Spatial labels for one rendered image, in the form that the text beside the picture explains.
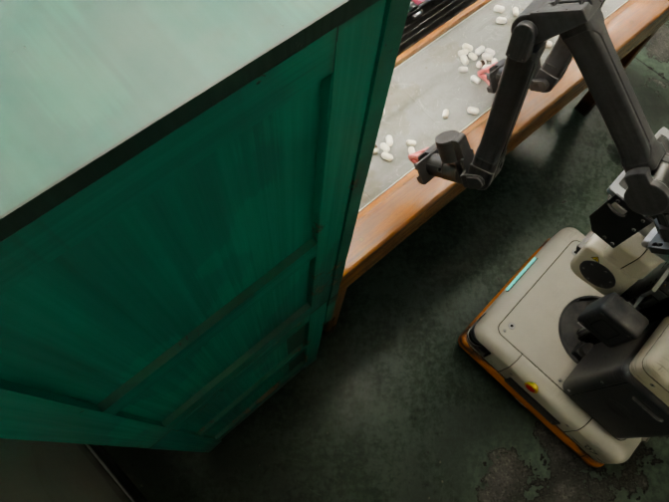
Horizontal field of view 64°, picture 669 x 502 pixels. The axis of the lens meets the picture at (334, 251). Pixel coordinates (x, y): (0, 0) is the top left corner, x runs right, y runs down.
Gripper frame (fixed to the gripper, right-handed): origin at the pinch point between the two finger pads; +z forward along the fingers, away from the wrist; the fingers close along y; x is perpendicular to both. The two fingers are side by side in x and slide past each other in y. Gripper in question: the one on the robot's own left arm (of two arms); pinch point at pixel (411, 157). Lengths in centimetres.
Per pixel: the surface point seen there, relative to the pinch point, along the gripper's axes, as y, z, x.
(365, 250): 24.3, -1.5, 13.7
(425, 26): -17.2, 0.7, -28.1
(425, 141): -14.1, 11.6, 6.0
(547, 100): -53, 0, 13
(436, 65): -37.1, 25.7, -5.8
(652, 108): -163, 34, 85
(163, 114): 64, -72, -61
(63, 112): 69, -69, -64
